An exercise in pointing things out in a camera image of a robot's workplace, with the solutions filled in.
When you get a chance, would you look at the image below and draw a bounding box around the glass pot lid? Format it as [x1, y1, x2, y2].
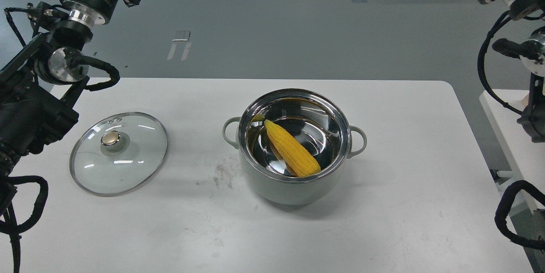
[69, 112, 169, 197]

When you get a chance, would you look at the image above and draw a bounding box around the yellow corn cob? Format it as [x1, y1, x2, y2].
[251, 115, 321, 178]

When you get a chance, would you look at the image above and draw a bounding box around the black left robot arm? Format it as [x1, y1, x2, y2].
[0, 0, 141, 273]

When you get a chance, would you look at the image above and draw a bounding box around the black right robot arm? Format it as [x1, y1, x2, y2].
[477, 0, 544, 143]

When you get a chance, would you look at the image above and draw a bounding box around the grey steel pot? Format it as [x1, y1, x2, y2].
[222, 88, 368, 206]

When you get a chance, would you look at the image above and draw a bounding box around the white side table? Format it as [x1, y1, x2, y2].
[480, 89, 545, 239]

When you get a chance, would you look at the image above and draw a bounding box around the white table leg bracket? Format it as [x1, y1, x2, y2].
[489, 169, 529, 217]

